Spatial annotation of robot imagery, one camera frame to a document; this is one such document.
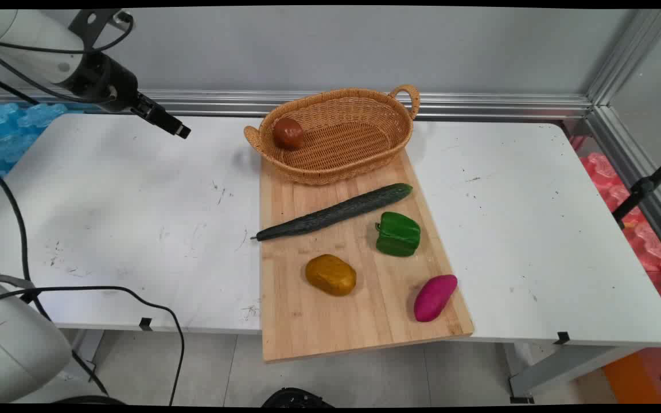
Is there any woven wicker basket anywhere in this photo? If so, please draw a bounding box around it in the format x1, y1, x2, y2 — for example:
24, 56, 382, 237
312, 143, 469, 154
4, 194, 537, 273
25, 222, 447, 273
243, 84, 421, 186

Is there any black background cable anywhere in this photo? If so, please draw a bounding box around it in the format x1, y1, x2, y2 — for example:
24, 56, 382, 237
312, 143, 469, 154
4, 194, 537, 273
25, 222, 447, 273
0, 71, 40, 106

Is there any horizontal aluminium frame rail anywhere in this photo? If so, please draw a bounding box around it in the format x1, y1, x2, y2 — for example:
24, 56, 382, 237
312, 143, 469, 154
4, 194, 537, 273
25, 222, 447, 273
0, 88, 593, 122

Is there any upright aluminium frame post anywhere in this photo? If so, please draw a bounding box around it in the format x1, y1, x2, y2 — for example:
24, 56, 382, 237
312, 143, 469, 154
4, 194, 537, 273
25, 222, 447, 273
586, 9, 661, 108

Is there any sloping aluminium frame rail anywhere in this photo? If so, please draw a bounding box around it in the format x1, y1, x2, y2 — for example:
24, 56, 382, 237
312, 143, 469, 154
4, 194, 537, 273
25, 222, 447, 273
582, 105, 661, 267

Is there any purple sweet potato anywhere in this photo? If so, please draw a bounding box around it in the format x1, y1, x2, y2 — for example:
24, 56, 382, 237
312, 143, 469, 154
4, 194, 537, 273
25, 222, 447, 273
413, 274, 458, 323

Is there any yellow-brown potato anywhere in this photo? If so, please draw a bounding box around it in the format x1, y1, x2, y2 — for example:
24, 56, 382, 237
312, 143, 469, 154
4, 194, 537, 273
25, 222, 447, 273
305, 254, 357, 297

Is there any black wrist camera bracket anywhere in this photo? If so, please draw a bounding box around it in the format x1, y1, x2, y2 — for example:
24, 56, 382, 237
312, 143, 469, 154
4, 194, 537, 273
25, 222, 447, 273
68, 9, 135, 53

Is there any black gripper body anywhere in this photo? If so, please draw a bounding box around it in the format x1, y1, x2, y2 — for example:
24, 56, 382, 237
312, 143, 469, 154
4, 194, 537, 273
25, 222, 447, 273
68, 52, 140, 114

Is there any grey velcro cable strap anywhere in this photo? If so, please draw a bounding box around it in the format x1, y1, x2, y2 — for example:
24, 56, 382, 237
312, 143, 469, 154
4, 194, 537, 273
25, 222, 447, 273
0, 274, 41, 303

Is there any long dark green cucumber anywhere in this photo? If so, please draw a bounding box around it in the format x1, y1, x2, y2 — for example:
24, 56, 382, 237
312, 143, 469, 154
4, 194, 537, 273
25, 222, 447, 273
250, 183, 414, 242

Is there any grey metal table leg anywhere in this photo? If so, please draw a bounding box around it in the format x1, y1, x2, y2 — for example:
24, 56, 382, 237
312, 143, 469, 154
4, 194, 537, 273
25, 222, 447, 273
507, 343, 648, 404
68, 329, 106, 383

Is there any green bell pepper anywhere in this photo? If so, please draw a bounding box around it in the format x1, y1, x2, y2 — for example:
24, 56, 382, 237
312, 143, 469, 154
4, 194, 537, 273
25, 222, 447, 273
375, 211, 422, 257

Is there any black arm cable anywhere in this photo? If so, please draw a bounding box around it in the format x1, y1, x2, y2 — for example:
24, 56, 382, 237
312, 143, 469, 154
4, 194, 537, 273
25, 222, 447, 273
0, 14, 135, 105

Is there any blue foam mat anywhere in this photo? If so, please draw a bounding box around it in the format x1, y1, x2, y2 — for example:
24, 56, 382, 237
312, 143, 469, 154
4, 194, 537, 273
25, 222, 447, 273
0, 102, 85, 202

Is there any black round object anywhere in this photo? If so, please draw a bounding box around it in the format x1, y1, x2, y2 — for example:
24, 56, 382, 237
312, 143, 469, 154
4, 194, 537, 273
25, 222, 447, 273
260, 387, 335, 408

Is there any wooden cutting board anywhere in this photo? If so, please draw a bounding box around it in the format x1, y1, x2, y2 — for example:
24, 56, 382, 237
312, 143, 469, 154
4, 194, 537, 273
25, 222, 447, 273
259, 146, 475, 363

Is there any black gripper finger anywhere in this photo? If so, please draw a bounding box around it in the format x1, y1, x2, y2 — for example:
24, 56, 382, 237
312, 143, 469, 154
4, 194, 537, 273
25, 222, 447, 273
135, 92, 192, 135
131, 101, 189, 139

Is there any dark red tomato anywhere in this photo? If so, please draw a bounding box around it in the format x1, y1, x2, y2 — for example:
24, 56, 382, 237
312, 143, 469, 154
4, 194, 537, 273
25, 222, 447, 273
273, 118, 305, 151

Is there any red foam mat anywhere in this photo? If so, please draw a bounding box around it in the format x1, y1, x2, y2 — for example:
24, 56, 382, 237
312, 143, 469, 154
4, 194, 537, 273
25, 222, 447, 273
570, 134, 661, 403

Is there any thick black cable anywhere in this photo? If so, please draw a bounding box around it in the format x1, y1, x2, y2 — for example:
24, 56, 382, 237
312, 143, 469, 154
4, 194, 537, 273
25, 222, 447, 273
0, 156, 110, 398

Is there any black tripod stand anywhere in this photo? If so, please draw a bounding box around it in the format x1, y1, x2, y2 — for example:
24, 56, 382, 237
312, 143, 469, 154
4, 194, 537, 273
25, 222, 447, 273
612, 147, 661, 228

